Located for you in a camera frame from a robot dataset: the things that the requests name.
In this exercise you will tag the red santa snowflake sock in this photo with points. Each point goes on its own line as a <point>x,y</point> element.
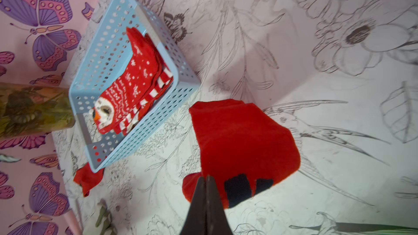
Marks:
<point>140,75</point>

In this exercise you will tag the glass vase with plant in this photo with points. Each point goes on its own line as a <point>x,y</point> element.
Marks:
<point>27,110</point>

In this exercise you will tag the light blue plastic basket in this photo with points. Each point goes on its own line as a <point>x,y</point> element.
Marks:
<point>106,60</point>

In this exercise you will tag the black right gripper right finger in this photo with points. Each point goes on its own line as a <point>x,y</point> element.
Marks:
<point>216,221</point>

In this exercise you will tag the red snowflake patterned sock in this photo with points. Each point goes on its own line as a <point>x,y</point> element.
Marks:
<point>243,149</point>
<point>87,179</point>

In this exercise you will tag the red white striped santa sock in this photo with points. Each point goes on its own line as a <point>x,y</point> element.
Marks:
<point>142,108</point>

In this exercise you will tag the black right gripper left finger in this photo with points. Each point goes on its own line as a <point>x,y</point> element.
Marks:
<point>195,223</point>

